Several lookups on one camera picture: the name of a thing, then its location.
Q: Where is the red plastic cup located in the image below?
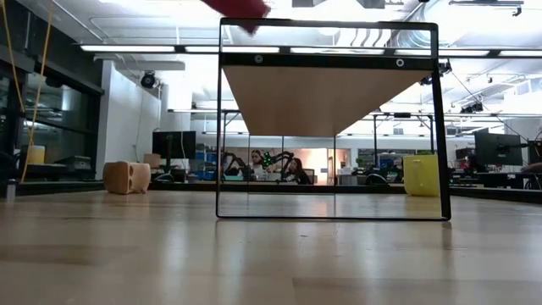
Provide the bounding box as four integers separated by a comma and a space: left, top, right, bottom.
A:
200, 0, 273, 36

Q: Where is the dark equipment case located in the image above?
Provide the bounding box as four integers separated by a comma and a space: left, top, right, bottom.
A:
53, 155, 93, 171

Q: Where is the person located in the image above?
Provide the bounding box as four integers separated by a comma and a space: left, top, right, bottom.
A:
249, 148, 267, 182
282, 157, 313, 186

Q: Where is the black round ceiling device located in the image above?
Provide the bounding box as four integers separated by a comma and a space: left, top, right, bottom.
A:
140, 70, 158, 90

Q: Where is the yellow mug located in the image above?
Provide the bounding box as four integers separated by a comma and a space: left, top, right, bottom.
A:
401, 153, 442, 197

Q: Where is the cardboard box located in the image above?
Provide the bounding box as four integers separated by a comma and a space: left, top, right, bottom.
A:
143, 152, 163, 169

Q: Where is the black aluminium rig frame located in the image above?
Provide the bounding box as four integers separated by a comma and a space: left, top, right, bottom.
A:
0, 180, 542, 205

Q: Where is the yellow plastic container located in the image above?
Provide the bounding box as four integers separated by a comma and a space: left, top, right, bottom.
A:
25, 144, 47, 165

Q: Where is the black computer monitor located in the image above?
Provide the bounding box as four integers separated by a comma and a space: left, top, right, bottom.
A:
473, 131, 524, 167
152, 130, 197, 183

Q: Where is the silver metal can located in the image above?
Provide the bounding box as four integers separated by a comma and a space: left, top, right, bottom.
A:
4, 178, 18, 202

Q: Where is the tan wooden mug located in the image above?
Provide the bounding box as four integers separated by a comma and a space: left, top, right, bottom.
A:
102, 160, 152, 196

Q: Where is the yellow power cable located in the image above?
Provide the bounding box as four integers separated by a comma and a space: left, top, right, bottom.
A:
0, 0, 55, 184

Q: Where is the wooden tray box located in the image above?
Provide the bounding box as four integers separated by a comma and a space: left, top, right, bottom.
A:
214, 17, 452, 223

